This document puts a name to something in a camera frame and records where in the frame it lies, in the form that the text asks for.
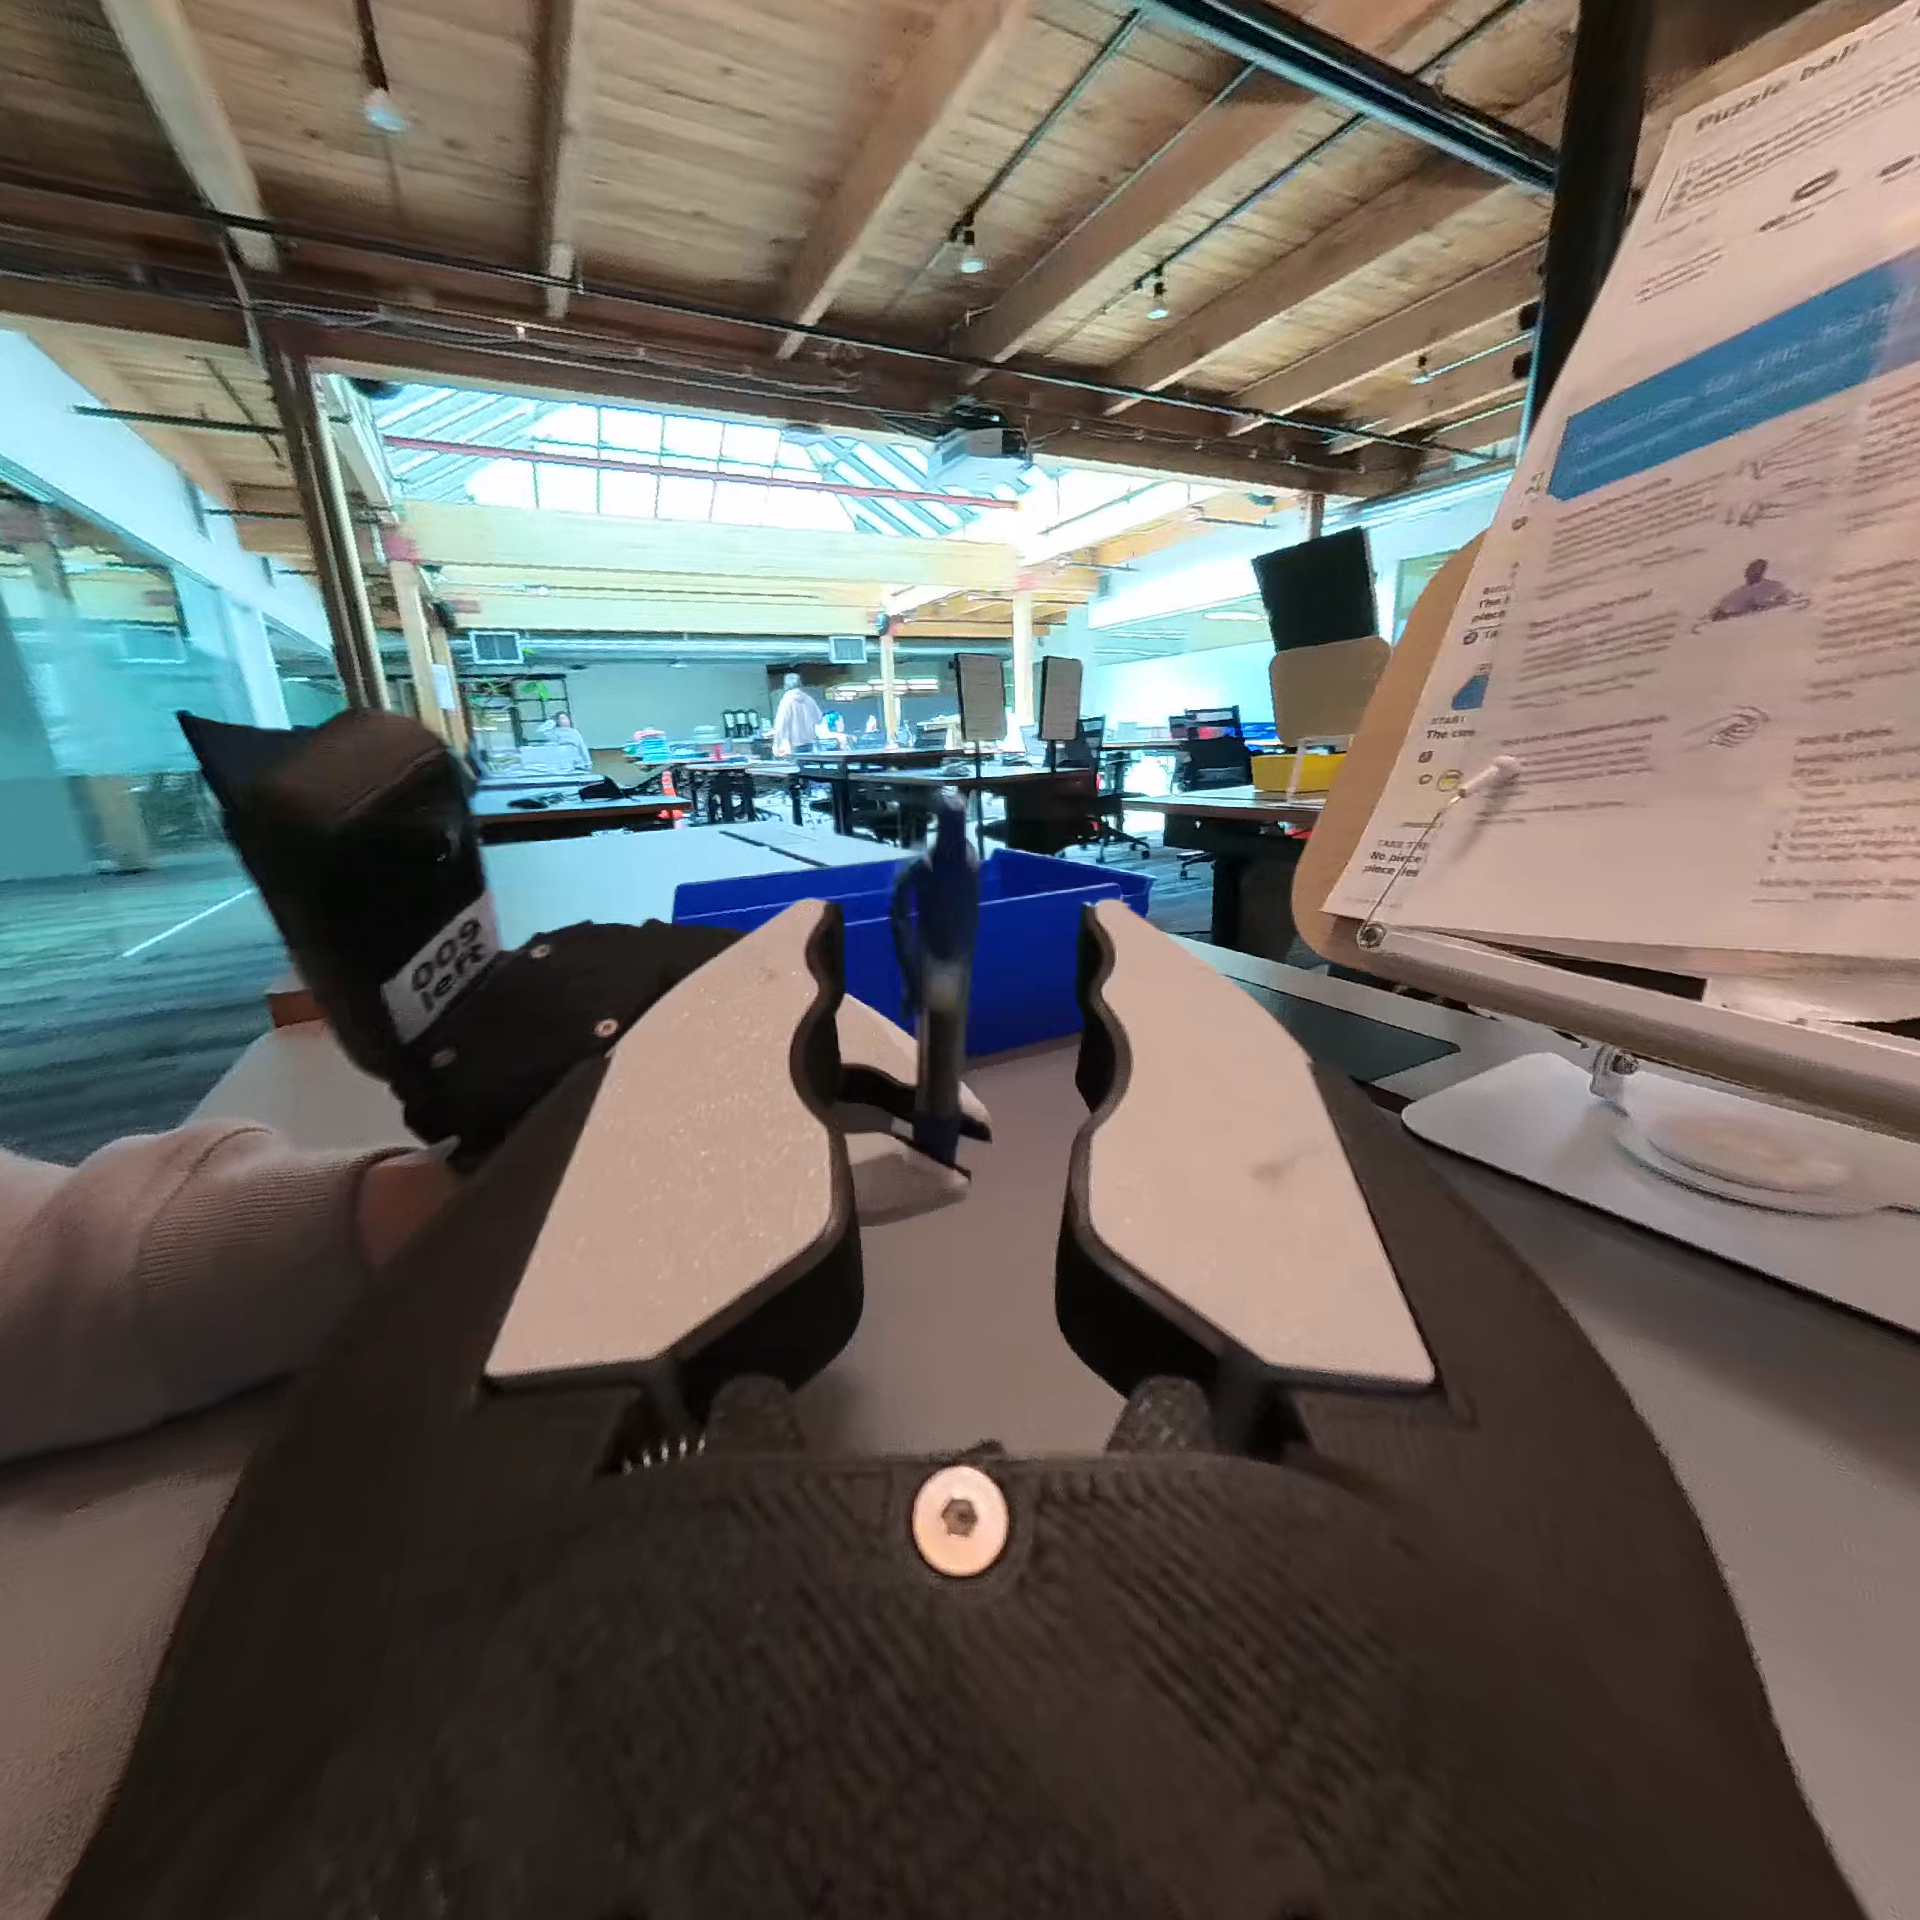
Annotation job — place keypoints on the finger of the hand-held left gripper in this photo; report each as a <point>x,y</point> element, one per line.
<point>874,1045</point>
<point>900,1184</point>

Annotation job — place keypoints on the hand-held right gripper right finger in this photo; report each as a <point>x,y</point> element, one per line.
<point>1236,1184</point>

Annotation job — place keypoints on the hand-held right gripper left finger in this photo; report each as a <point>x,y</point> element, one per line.
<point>674,1184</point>

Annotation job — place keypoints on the blue pen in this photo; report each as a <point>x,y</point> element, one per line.
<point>945,930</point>

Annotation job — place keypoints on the blue storage bin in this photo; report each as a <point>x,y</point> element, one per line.
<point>1036,975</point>

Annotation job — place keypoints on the person's left forearm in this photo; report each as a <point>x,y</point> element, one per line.
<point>165,1276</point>

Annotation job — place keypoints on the grey desk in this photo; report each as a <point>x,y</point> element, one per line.
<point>960,1320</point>

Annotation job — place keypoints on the dark wooden desk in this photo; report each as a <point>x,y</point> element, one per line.
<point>570,809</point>

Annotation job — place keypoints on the long dark desk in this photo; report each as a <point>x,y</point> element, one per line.
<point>869,778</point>

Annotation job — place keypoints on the person's left hand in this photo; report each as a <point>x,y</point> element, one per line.
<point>403,1200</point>

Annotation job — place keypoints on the upright display board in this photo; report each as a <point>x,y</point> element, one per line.
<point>981,698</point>
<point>1061,699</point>

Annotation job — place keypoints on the yellow bin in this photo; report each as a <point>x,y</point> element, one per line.
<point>1292,772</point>

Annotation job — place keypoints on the cream rounded board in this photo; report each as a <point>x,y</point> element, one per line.
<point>1332,693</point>

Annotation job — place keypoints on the ceiling projector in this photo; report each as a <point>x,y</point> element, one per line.
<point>979,461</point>

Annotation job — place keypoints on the black panel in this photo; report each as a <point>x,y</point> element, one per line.
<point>1316,588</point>

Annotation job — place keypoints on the printed sheet blue banner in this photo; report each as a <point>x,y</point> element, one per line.
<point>1651,628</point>

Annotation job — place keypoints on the black pole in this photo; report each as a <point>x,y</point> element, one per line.
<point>1597,180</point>

